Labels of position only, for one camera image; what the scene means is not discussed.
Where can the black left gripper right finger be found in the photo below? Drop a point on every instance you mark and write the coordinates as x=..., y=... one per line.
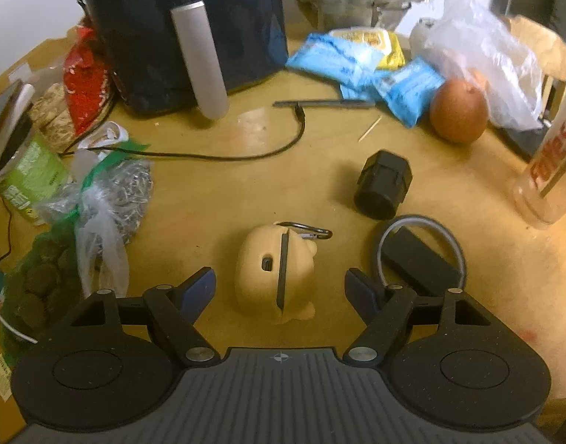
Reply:
x=385, y=313

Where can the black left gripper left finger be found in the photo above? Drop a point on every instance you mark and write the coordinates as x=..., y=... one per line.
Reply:
x=173, y=312

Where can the black carabiner clip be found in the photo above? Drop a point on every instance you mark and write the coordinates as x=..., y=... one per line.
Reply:
x=306, y=231

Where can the bag of steel scourers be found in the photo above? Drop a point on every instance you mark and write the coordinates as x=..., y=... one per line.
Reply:
x=102, y=212

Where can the black cylindrical adapter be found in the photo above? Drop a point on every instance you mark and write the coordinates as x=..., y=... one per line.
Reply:
x=382, y=185

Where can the green net bag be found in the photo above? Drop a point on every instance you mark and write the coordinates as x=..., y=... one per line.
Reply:
x=44, y=286

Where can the white plastic clip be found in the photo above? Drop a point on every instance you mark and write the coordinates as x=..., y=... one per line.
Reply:
x=107, y=135

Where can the paper label tag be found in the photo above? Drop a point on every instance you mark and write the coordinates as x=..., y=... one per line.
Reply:
x=5, y=380

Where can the wooden toothpick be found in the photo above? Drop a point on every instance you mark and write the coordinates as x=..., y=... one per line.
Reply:
x=370, y=128

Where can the green tin can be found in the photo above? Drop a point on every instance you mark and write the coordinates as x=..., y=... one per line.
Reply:
x=33, y=173

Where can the black pen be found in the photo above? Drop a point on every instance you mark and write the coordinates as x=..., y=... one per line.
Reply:
x=339, y=103

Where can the orange fruit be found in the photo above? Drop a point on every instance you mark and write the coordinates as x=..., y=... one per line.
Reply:
x=459, y=112

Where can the blue snack packet lower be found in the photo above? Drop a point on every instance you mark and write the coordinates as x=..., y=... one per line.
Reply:
x=407, y=91

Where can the blue snack packet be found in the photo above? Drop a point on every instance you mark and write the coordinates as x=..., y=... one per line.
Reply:
x=407, y=91
x=349, y=63

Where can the red snack bag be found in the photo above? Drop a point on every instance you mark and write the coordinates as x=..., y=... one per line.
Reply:
x=86, y=79

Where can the blue snack packet upper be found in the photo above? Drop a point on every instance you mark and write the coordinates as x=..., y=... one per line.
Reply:
x=349, y=63

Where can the smartphone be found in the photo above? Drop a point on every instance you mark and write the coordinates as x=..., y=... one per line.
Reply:
x=14, y=103

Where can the yellow snack packet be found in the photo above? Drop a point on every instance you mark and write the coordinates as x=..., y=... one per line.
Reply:
x=384, y=41

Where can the dark blue air fryer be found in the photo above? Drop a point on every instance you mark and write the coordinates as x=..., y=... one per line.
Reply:
x=166, y=55

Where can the clear plastic bag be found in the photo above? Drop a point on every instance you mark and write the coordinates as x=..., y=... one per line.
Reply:
x=469, y=39

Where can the wooden chair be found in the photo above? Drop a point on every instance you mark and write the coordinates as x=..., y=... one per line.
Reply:
x=550, y=51

